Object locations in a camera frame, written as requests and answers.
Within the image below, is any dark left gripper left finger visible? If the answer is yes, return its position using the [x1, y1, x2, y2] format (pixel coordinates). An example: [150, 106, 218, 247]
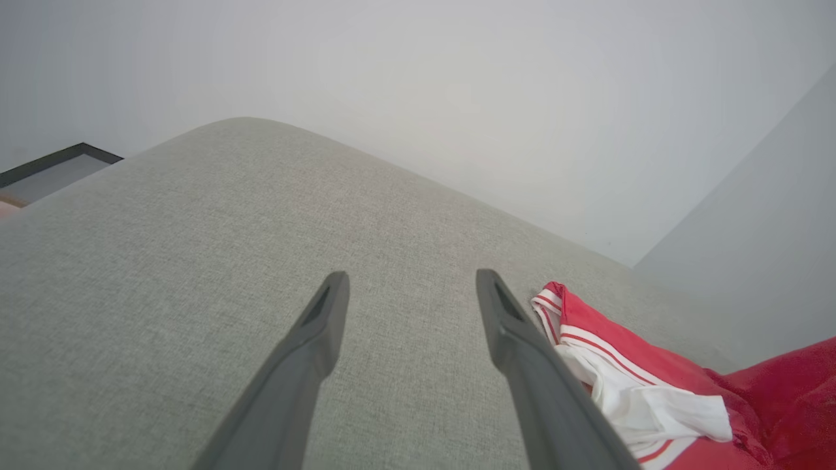
[192, 271, 351, 470]

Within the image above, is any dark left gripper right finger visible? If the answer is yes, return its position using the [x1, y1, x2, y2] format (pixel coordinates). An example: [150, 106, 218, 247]
[475, 268, 641, 470]

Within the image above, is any red basketball jersey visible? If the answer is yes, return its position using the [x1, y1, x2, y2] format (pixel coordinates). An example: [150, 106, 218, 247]
[530, 281, 836, 470]

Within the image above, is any grey fabric sofa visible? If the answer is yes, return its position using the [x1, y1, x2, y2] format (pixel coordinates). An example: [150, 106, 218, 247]
[0, 117, 743, 470]

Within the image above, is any black framed flat panel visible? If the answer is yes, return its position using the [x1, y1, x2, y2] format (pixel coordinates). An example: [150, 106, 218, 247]
[0, 142, 125, 209]

